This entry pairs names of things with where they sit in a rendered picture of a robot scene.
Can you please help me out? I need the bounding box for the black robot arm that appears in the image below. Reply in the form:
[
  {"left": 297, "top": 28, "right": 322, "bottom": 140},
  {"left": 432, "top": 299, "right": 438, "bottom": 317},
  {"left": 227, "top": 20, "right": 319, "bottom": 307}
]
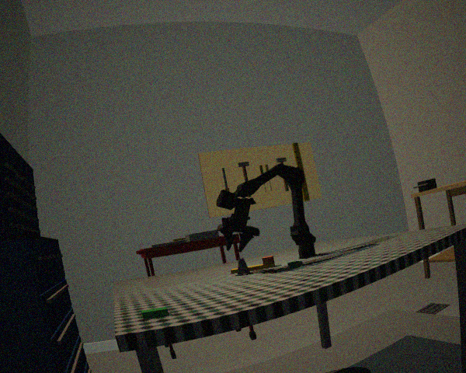
[{"left": 217, "top": 163, "right": 317, "bottom": 259}]

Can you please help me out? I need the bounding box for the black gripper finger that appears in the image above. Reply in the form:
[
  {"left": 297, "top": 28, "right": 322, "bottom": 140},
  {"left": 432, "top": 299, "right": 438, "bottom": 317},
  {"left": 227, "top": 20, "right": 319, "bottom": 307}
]
[
  {"left": 221, "top": 232, "right": 235, "bottom": 250},
  {"left": 238, "top": 233, "right": 255, "bottom": 252}
]

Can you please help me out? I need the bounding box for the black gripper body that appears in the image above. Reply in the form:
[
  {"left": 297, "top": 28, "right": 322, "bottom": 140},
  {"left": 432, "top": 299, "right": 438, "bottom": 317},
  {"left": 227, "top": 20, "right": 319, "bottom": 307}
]
[{"left": 217, "top": 211, "right": 260, "bottom": 236}]

